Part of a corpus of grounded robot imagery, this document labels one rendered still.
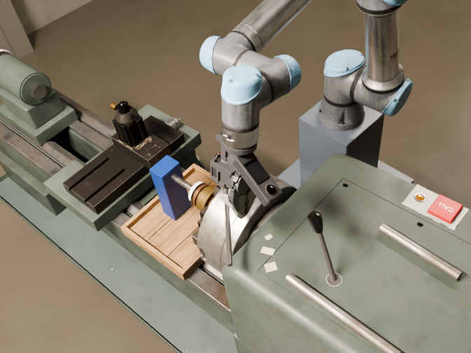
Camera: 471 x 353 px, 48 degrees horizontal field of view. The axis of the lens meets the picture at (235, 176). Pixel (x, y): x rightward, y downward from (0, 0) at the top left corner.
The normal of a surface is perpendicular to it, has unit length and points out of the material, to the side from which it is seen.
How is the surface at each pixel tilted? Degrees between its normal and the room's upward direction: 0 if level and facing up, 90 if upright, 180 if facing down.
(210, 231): 53
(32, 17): 90
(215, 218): 39
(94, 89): 0
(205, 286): 0
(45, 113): 90
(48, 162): 0
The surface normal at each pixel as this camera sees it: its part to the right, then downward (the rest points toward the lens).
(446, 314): -0.11, -0.66
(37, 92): 0.75, 0.44
